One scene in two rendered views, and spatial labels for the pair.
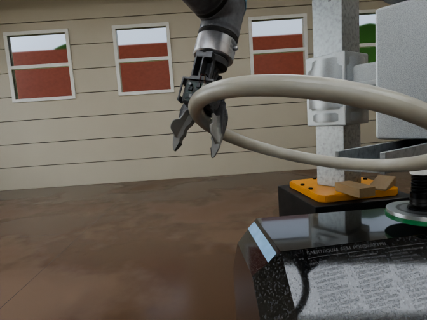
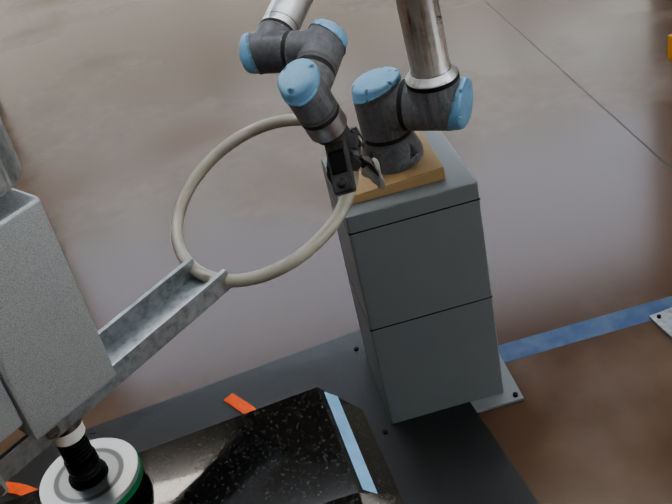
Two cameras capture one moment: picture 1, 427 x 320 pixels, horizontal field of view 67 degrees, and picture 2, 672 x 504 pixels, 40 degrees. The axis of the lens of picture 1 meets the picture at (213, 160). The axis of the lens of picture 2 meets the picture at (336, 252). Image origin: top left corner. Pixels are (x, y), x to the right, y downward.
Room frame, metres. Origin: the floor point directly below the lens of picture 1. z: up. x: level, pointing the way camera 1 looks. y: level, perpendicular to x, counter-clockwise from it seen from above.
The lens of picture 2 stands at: (2.53, -0.16, 2.24)
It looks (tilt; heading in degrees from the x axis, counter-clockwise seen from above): 34 degrees down; 177
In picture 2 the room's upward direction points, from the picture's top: 13 degrees counter-clockwise
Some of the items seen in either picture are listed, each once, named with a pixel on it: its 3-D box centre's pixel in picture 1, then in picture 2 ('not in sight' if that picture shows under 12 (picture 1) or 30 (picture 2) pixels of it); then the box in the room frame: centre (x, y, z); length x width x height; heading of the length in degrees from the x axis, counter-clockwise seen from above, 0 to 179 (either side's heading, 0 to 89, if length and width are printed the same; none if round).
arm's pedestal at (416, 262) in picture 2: not in sight; (414, 279); (0.07, 0.21, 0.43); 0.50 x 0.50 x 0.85; 1
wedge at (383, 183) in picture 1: (381, 182); not in sight; (1.84, -0.97, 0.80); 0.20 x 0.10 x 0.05; 137
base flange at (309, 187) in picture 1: (338, 186); not in sight; (1.99, -0.78, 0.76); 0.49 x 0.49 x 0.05; 7
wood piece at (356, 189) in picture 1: (354, 188); not in sight; (1.73, -0.76, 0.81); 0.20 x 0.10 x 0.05; 15
